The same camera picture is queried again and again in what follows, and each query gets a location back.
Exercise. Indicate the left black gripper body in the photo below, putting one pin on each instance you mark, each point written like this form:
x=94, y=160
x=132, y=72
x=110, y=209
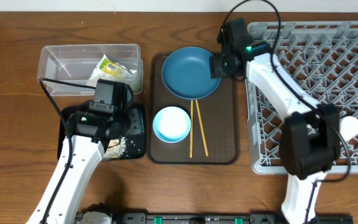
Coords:
x=122, y=122

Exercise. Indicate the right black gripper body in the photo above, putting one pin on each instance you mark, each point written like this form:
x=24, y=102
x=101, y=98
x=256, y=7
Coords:
x=214, y=66

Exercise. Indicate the pile of rice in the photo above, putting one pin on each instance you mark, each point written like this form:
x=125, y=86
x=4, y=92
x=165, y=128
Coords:
x=119, y=149

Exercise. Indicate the light blue bowl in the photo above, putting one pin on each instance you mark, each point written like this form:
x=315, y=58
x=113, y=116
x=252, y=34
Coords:
x=171, y=124

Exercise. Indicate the yellow green snack wrapper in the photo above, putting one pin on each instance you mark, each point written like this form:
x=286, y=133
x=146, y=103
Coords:
x=115, y=69

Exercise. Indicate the white napkin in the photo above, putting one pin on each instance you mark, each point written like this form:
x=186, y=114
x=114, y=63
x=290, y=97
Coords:
x=98, y=74

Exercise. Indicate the white cup green inside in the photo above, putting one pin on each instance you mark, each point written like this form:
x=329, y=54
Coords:
x=348, y=127

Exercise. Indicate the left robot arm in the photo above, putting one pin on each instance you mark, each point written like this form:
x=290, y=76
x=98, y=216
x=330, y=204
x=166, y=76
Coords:
x=88, y=134

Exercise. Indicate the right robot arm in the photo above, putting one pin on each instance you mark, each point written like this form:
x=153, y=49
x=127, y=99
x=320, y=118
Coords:
x=310, y=141

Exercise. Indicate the black waste tray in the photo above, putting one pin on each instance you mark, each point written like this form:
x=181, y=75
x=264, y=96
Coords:
x=136, y=131

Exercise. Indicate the clear plastic waste bin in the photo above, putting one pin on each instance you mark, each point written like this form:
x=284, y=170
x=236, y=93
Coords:
x=74, y=64

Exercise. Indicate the grey dishwasher rack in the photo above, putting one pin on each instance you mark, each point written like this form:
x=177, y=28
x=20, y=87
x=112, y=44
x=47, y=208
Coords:
x=322, y=57

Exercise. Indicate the dark blue plate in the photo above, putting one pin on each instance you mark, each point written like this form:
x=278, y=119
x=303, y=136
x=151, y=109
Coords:
x=186, y=73

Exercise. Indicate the right wooden chopstick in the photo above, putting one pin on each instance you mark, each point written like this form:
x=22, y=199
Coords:
x=202, y=129

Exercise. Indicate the wooden chopstick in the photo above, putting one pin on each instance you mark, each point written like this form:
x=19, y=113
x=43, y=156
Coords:
x=191, y=129
x=202, y=129

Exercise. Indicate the brown serving tray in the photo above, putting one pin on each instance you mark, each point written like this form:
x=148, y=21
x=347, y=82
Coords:
x=220, y=121

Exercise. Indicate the left wooden chopstick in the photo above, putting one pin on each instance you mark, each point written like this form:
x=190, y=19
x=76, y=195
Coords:
x=191, y=129

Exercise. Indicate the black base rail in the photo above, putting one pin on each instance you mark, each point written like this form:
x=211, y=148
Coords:
x=102, y=213

